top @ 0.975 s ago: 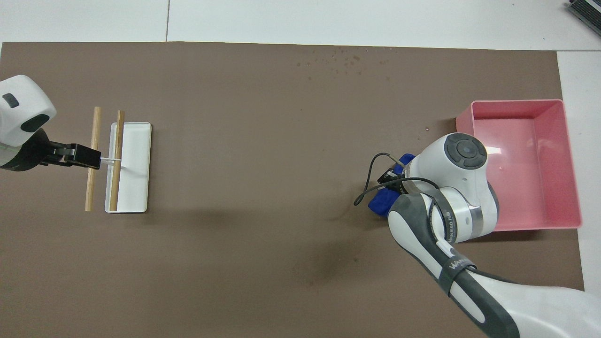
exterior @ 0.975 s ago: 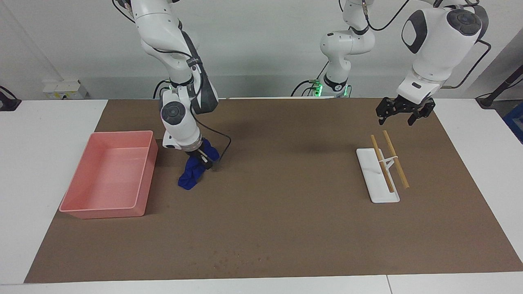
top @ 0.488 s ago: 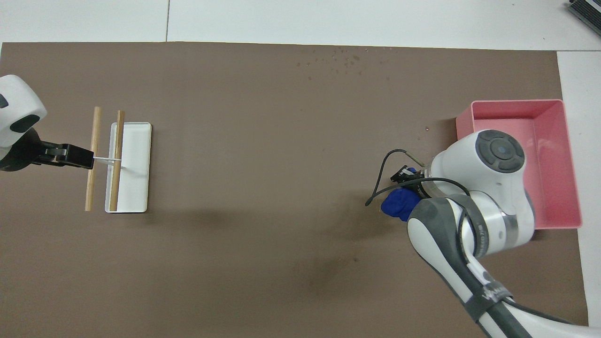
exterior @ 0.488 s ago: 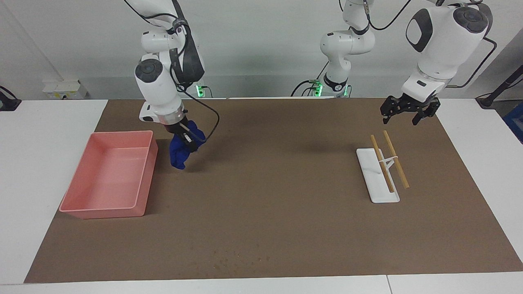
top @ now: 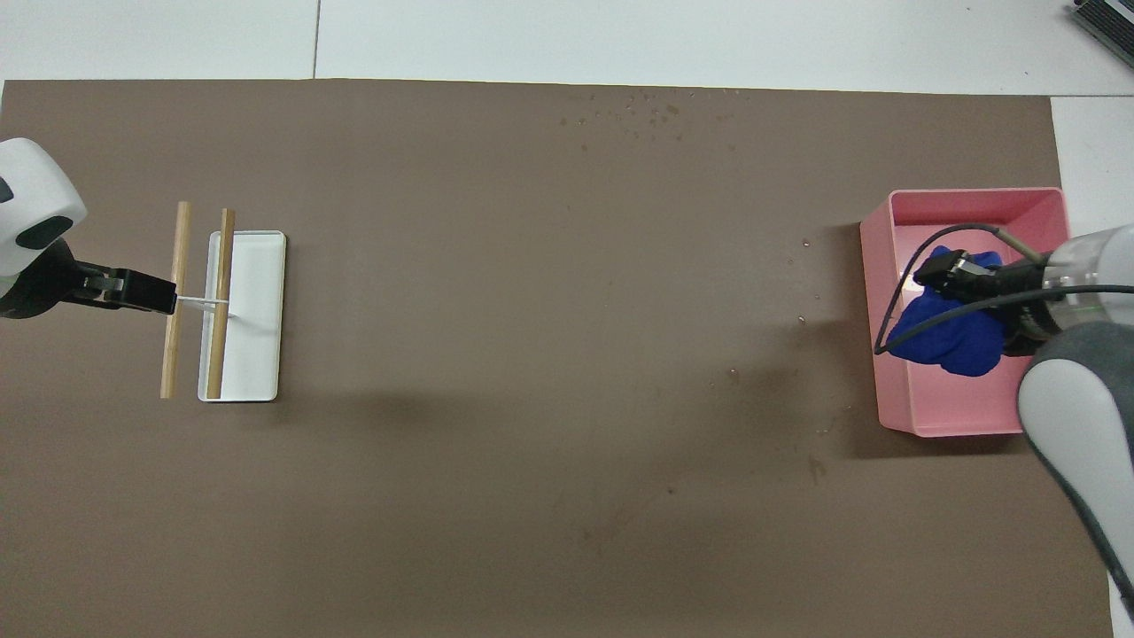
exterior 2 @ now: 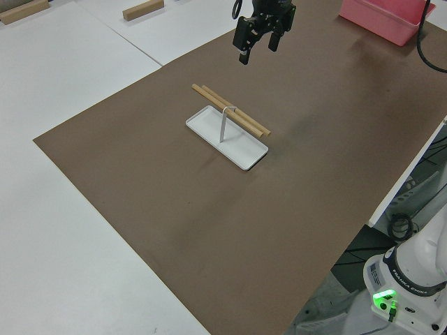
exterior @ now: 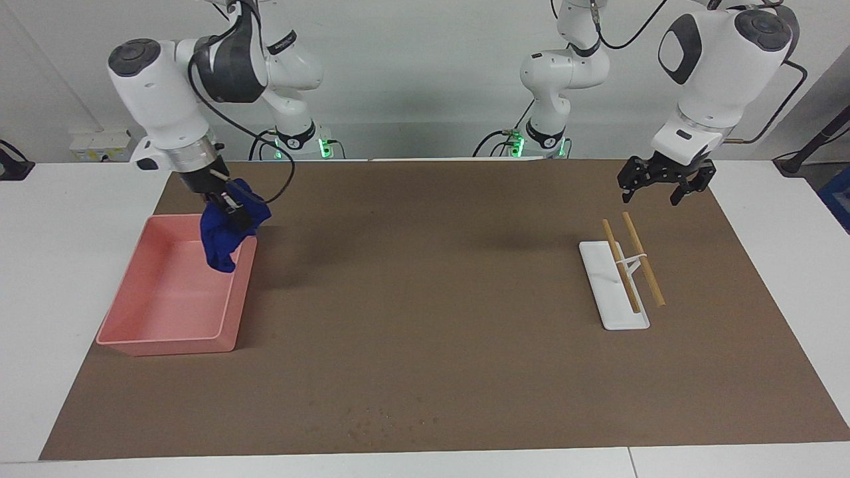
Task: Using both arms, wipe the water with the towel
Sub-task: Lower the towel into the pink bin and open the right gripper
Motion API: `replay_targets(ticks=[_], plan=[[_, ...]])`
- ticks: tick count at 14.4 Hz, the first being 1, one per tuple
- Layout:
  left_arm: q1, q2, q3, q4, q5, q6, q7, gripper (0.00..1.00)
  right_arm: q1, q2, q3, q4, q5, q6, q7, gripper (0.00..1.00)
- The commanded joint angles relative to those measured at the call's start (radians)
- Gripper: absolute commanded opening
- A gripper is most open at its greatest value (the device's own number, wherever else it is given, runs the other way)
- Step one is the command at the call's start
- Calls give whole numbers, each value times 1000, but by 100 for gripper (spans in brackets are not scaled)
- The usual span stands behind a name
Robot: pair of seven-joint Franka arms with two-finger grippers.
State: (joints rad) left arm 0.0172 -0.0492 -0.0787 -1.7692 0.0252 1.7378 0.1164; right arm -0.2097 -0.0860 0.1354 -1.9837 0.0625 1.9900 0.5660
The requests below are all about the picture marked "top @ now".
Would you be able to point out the white towel rack base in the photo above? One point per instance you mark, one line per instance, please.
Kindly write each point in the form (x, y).
(257, 319)

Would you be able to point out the dark laptop corner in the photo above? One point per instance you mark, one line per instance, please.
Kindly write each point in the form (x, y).
(1107, 18)

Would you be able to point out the pink plastic bin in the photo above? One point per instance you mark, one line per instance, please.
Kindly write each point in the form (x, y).
(957, 408)

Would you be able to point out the brown table mat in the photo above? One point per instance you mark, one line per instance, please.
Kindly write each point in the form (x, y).
(532, 354)

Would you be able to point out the wooden rack rod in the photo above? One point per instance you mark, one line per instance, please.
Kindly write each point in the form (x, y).
(180, 239)

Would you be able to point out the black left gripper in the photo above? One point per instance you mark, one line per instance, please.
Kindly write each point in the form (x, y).
(35, 288)

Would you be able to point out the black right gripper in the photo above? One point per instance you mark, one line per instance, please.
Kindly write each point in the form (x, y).
(1019, 279)

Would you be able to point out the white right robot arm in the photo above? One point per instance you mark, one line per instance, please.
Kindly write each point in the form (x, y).
(1072, 416)

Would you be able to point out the blue towel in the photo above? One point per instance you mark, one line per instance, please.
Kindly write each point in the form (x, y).
(952, 341)

